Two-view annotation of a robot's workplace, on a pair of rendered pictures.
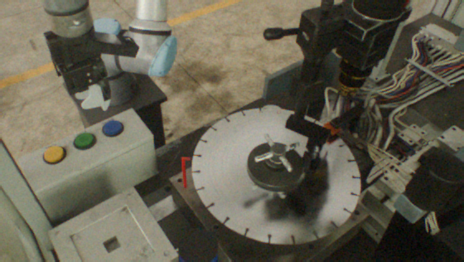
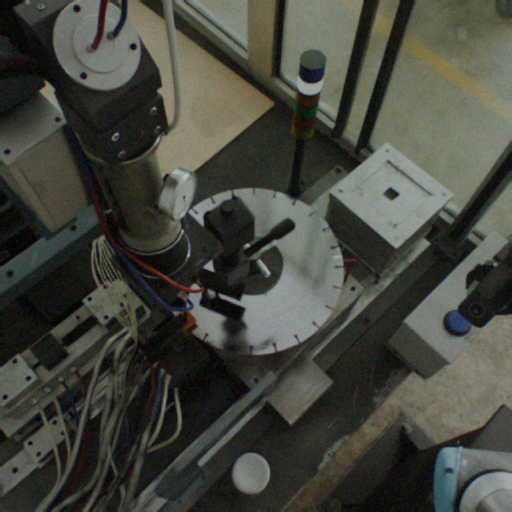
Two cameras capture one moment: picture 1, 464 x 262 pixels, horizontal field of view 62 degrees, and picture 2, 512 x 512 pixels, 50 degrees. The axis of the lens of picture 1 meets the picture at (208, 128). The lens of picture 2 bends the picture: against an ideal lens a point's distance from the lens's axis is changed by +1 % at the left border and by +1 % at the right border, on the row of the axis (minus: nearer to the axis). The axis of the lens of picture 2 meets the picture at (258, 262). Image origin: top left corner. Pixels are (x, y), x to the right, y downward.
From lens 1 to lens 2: 0.94 m
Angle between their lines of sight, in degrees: 67
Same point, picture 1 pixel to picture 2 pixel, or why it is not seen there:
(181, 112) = not seen: outside the picture
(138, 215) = (378, 220)
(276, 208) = not seen: hidden behind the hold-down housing
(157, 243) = (351, 198)
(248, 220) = (273, 205)
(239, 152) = (293, 278)
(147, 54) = (474, 454)
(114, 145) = (442, 298)
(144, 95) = not seen: hidden behind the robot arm
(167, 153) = (384, 376)
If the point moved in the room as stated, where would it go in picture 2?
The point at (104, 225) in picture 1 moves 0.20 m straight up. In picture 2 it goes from (406, 209) to (437, 148)
